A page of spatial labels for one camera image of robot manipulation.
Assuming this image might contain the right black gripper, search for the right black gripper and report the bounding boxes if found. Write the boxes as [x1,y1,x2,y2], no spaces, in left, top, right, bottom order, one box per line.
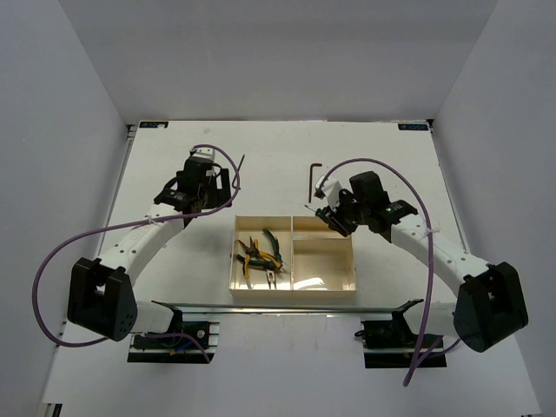
[321,190,369,237]

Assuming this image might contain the right brown hex key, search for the right brown hex key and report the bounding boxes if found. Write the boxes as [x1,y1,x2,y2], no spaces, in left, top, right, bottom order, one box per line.
[308,162,322,204]

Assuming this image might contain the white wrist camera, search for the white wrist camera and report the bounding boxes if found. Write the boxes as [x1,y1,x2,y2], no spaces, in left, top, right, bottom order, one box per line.
[314,175,342,209]
[189,147,215,164]

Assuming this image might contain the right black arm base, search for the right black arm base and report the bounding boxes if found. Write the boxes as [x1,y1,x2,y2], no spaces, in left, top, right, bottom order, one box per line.
[354,299,423,369]

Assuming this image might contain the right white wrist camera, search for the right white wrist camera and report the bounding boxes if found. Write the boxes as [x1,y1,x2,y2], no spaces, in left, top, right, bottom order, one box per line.
[314,175,342,209]

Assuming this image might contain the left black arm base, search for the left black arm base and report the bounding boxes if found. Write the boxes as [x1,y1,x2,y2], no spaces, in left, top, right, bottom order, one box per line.
[127,301,220,365]

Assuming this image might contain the blue corner label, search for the blue corner label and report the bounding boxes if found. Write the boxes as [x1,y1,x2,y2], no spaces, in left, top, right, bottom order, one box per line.
[398,123,429,131]
[138,121,169,129]

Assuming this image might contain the left brown hex key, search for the left brown hex key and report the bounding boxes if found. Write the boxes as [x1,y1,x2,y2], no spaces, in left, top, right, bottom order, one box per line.
[231,155,245,189]

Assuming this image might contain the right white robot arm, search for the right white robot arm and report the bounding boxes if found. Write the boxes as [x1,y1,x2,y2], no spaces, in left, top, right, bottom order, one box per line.
[314,171,529,353]

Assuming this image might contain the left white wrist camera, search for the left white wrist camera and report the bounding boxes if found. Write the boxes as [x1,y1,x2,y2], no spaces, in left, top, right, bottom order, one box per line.
[189,147,215,164]

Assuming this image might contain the green orange stubby screwdriver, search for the green orange stubby screwdriver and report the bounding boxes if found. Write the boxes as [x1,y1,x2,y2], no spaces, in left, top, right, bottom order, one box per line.
[304,204,326,221]

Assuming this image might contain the green side cutters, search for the green side cutters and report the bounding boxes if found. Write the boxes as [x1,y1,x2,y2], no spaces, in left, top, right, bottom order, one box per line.
[236,228,284,278]

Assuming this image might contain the yellow needle-nose pliers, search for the yellow needle-nose pliers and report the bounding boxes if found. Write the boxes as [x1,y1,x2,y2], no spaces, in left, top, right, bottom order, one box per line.
[236,238,262,289]
[257,242,281,289]

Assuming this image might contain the beige three-compartment tray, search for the beige three-compartment tray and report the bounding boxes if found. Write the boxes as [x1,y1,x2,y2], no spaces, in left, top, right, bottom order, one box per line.
[229,216,357,301]

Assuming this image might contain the left blue corner label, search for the left blue corner label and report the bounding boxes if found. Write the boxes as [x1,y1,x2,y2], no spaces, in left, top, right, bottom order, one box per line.
[138,121,169,129]

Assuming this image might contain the right blue corner label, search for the right blue corner label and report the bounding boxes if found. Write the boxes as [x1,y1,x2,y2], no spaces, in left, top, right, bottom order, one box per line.
[398,123,429,131]

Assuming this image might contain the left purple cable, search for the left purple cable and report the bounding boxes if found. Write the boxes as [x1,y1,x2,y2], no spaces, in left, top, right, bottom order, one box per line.
[30,143,241,361]

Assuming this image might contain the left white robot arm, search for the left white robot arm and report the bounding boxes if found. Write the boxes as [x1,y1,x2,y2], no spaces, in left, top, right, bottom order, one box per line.
[68,148,231,347]

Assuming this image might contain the brown hex key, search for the brown hex key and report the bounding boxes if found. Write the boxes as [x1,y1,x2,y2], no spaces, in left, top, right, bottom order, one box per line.
[231,155,245,189]
[308,162,322,204]

